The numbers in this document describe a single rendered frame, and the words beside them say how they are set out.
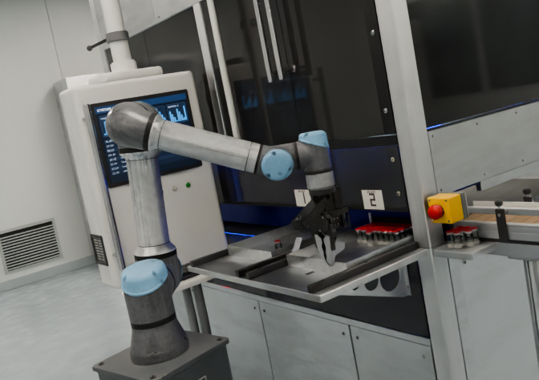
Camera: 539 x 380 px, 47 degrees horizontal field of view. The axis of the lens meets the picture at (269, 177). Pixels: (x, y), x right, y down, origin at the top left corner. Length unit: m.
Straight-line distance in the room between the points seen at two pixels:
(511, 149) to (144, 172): 1.14
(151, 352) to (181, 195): 0.96
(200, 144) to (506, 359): 1.19
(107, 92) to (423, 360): 1.41
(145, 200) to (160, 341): 0.37
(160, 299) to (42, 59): 5.66
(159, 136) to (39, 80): 5.55
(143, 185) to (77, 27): 5.67
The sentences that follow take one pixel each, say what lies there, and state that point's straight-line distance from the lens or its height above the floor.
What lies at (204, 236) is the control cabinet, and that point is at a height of 0.89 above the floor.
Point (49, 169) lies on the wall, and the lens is 6.97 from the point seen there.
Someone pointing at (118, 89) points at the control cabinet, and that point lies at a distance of 2.35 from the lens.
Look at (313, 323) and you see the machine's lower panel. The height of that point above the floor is 0.54.
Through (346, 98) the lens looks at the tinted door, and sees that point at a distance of 1.90.
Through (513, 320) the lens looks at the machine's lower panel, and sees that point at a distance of 2.14.
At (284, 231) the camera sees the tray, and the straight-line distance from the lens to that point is 2.26.
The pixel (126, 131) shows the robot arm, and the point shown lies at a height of 1.36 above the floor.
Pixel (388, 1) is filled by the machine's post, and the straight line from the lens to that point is 1.74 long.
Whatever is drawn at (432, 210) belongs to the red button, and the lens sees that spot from 1.70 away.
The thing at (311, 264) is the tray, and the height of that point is 0.89.
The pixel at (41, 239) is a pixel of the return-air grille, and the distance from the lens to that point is 6.95.
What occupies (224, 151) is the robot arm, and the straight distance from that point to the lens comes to 1.49.
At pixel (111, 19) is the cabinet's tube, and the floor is 1.78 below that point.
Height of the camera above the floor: 1.36
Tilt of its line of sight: 7 degrees down
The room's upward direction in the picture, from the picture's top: 11 degrees counter-clockwise
